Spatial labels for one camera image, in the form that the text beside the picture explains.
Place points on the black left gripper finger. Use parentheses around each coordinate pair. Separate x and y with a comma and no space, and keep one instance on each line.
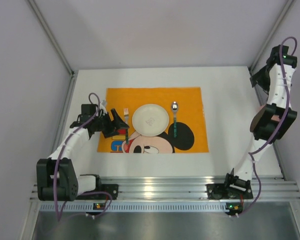
(109,134)
(117,121)

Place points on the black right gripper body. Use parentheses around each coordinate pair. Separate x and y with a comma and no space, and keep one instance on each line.
(258,78)

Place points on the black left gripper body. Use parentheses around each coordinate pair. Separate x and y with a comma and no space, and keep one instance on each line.
(111,124)

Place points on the pink plastic cup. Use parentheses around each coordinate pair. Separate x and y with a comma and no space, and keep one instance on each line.
(261,107)

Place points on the cream round plate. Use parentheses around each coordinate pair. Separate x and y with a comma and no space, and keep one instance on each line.
(150,120)

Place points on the spoon with patterned handle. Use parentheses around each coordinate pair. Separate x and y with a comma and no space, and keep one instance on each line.
(174,109)

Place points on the orange cartoon mouse placemat cloth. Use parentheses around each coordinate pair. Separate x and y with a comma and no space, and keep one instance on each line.
(191,124)

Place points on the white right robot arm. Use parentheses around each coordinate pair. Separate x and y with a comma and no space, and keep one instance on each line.
(276,116)

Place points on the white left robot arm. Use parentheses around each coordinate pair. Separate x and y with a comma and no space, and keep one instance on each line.
(59,176)

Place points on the left aluminium corner post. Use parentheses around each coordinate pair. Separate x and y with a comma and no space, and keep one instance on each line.
(48,32)

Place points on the aluminium corner post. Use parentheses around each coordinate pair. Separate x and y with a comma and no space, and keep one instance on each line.
(48,32)
(284,11)

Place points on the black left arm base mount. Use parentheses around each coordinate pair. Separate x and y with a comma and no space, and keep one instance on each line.
(112,189)

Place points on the aluminium front frame rail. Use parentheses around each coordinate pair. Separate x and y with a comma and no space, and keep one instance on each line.
(273,189)

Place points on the right aluminium corner post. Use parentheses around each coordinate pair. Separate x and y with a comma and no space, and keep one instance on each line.
(284,11)

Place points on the slotted grey cable duct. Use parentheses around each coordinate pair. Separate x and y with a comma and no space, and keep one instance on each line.
(139,207)

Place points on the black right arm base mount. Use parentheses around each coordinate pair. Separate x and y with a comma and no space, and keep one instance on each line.
(219,191)

